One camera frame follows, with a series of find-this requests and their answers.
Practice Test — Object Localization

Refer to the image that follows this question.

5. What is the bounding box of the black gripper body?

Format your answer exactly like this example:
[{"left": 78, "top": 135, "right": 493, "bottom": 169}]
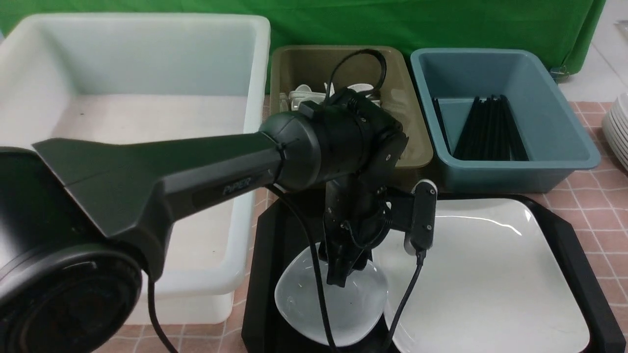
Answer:
[{"left": 319, "top": 179, "right": 391, "bottom": 268}]

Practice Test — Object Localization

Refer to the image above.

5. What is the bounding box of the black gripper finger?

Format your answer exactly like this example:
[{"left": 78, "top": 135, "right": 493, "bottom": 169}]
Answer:
[{"left": 326, "top": 250, "right": 366, "bottom": 287}]

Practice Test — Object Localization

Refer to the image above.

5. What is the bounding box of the small white square bowl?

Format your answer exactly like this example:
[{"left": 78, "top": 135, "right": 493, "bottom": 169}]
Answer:
[{"left": 274, "top": 247, "right": 388, "bottom": 347}]

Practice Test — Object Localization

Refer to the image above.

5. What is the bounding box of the large white square plate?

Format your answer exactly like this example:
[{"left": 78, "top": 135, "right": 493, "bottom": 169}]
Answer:
[{"left": 393, "top": 198, "right": 590, "bottom": 353}]

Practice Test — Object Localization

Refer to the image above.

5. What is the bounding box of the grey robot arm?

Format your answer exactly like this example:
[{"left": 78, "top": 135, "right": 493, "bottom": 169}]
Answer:
[{"left": 1, "top": 89, "right": 408, "bottom": 353}]

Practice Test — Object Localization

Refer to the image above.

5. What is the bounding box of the black serving tray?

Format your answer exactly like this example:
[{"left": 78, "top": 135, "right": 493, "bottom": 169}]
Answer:
[{"left": 241, "top": 195, "right": 627, "bottom": 353}]

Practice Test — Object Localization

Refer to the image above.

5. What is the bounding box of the pile of white spoons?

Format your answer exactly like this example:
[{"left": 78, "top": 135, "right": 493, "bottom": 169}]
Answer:
[{"left": 279, "top": 83, "right": 381, "bottom": 112}]

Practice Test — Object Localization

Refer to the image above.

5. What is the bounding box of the bundle of black chopsticks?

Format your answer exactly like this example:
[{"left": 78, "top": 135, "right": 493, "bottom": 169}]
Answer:
[{"left": 431, "top": 95, "right": 530, "bottom": 161}]

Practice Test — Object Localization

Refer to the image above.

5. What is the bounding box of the olive plastic spoon bin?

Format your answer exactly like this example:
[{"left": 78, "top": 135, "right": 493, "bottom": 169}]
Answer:
[{"left": 269, "top": 45, "right": 434, "bottom": 169}]

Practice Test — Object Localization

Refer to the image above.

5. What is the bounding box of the blue plastic chopstick bin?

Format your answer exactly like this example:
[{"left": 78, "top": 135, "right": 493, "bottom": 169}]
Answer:
[{"left": 410, "top": 48, "right": 601, "bottom": 194}]

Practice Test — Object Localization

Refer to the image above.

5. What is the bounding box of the pink checked tablecloth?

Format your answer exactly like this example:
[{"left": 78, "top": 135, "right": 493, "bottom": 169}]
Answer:
[{"left": 93, "top": 94, "right": 628, "bottom": 353}]

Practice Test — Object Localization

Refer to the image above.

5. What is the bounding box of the stack of white plates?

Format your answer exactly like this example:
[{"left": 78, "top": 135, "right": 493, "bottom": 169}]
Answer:
[{"left": 602, "top": 93, "right": 628, "bottom": 170}]

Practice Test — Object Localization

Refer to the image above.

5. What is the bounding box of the green backdrop cloth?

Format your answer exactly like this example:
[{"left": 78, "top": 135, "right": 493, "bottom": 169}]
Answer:
[{"left": 1, "top": 0, "right": 603, "bottom": 97}]

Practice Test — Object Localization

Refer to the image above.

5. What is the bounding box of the large white plastic tub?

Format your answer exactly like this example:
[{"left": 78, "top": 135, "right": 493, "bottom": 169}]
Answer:
[{"left": 0, "top": 13, "right": 270, "bottom": 326}]

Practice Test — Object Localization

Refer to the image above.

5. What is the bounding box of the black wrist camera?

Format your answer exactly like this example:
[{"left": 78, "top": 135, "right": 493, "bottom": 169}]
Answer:
[{"left": 404, "top": 179, "right": 438, "bottom": 255}]

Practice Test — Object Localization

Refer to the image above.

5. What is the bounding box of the black camera cable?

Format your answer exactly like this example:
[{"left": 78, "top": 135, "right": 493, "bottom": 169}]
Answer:
[{"left": 324, "top": 49, "right": 388, "bottom": 106}]

